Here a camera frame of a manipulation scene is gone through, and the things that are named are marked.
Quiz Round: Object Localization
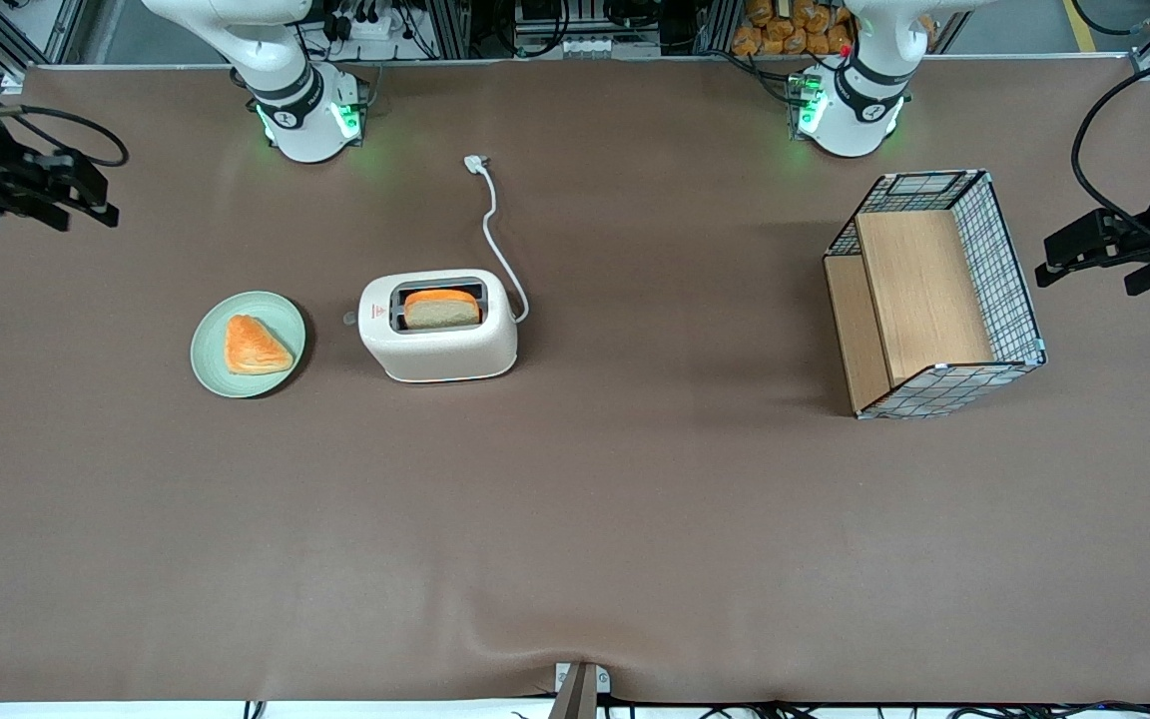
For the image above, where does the metal table clamp bracket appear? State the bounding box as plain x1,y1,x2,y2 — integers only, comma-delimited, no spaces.
550,661,611,719

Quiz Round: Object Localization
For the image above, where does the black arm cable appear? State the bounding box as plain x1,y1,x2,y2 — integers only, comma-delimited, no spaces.
0,60,130,168
1072,50,1150,256

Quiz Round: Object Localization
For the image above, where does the pale green round plate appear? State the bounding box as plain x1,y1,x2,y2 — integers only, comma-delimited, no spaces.
190,291,307,399

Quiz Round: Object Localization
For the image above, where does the wire basket with wooden shelves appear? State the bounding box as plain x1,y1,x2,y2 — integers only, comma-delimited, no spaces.
823,170,1047,420

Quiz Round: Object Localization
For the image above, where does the bread slice with orange crust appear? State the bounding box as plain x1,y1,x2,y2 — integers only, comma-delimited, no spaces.
403,289,482,332

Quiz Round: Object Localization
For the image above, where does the orange triangular pastry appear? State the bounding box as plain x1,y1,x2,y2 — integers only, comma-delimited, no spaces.
225,315,295,376

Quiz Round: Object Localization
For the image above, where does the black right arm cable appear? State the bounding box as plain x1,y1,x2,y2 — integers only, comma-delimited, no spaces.
0,60,130,168

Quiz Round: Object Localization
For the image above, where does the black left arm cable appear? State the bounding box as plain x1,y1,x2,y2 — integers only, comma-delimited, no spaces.
1072,50,1150,256

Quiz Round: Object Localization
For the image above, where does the white power strip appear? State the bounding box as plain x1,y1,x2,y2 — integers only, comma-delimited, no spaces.
320,0,408,41

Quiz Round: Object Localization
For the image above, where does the white toaster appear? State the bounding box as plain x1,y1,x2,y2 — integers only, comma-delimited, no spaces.
357,268,519,384

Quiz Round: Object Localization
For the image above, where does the bag of orange buns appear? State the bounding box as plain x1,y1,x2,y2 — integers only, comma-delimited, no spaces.
730,0,856,57

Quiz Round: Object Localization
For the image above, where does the brown table cover mat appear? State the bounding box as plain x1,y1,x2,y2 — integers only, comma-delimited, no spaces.
0,55,1150,705

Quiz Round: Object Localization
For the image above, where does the white toaster power cord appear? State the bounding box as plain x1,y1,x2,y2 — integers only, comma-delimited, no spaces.
463,154,530,325

